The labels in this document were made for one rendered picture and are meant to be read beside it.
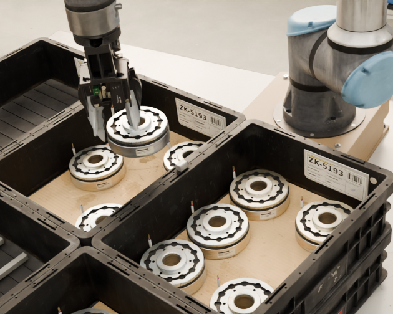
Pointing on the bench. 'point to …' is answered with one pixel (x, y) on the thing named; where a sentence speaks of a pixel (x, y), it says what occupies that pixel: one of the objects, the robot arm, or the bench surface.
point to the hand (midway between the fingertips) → (118, 129)
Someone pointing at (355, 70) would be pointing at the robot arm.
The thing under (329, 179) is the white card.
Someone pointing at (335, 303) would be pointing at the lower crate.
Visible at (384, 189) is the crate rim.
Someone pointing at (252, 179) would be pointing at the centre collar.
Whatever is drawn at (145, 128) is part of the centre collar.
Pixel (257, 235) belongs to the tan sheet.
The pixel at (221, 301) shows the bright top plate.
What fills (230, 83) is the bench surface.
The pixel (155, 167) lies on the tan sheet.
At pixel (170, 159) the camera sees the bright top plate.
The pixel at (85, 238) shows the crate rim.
